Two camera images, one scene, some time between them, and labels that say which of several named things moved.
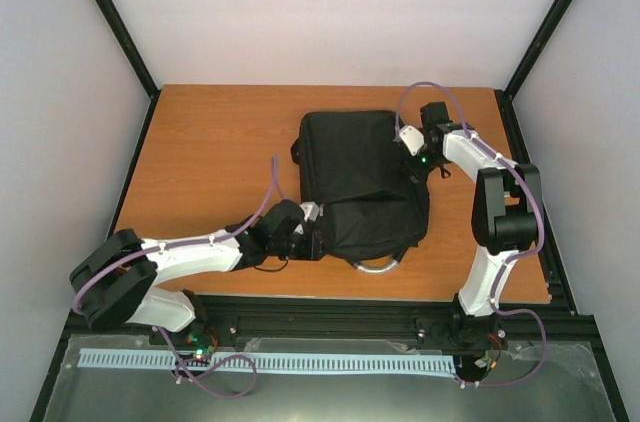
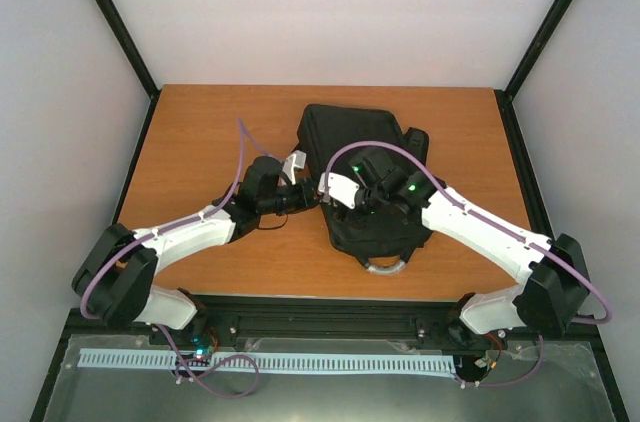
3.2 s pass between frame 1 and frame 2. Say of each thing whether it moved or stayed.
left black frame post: stayed
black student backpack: stayed
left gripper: moved
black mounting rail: stayed
